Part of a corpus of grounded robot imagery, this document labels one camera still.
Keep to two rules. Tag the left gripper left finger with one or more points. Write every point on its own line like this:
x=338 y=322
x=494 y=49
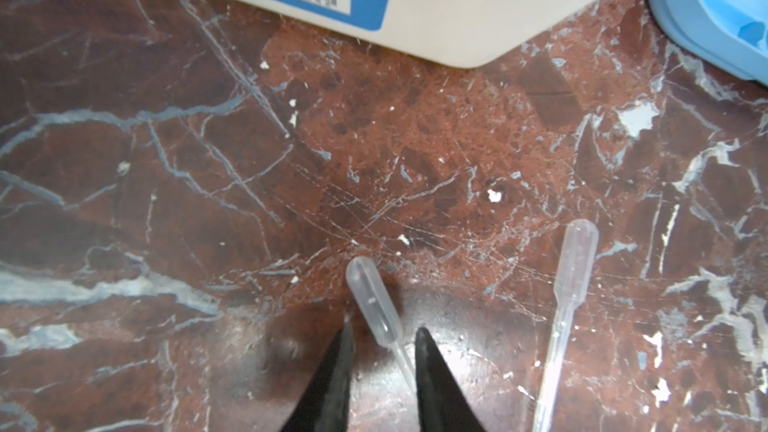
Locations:
x=325 y=403

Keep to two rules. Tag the blue plastic bin lid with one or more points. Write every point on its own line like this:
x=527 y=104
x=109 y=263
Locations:
x=730 y=34

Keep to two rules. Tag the clear plastic pipette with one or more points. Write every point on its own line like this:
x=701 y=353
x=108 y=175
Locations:
x=571 y=283
x=376 y=305

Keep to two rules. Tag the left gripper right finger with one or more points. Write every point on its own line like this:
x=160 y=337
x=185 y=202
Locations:
x=441 y=404

